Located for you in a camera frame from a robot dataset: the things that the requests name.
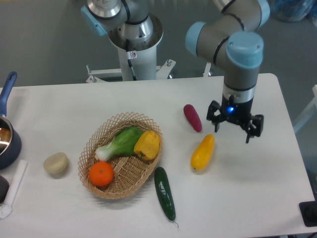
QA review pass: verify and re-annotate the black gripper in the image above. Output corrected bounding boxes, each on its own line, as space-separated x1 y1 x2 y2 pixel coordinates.
206 96 264 143

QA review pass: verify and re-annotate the yellow mango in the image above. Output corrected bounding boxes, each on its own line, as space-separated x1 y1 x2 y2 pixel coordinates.
190 134 215 171

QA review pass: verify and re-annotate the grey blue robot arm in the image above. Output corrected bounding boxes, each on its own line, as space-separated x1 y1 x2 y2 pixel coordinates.
81 0 270 138

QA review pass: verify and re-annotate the purple sweet potato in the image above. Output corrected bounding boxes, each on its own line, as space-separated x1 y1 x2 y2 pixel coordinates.
183 104 203 132

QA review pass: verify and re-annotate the yellow bell pepper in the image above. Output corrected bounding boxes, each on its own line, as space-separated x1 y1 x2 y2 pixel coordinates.
134 130 160 160

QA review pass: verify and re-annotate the dark green cucumber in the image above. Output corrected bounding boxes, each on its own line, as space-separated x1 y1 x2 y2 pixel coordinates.
154 167 179 227

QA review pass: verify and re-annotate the green bok choy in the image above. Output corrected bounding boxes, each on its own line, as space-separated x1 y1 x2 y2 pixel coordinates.
95 126 143 162

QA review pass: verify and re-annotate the black device at edge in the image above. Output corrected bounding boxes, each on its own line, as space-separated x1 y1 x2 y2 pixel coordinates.
299 201 317 227

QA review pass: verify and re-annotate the blue plastic bag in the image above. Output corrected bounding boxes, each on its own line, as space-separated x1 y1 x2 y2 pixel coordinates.
269 0 316 23

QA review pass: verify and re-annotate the woven wicker basket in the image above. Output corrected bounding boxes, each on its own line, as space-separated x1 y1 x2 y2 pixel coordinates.
78 112 163 199

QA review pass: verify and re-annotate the orange tangerine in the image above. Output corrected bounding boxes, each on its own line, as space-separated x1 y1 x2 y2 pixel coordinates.
89 161 114 187

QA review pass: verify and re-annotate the dark blue saucepan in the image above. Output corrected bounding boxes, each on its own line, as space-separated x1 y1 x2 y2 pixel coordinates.
0 71 22 170

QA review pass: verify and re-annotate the dark round object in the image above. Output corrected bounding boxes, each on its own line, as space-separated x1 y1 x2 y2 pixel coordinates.
0 176 9 204

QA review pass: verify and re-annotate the white rolled cloth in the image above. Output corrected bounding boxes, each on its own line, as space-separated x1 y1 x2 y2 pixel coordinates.
0 160 28 220

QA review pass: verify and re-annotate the white metal frame right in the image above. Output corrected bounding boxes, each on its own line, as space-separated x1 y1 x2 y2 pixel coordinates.
293 85 317 133

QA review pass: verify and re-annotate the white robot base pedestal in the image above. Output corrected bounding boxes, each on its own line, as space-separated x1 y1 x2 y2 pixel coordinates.
86 14 176 83

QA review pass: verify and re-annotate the black cable on pedestal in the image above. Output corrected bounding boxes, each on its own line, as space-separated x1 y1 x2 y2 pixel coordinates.
124 38 137 81

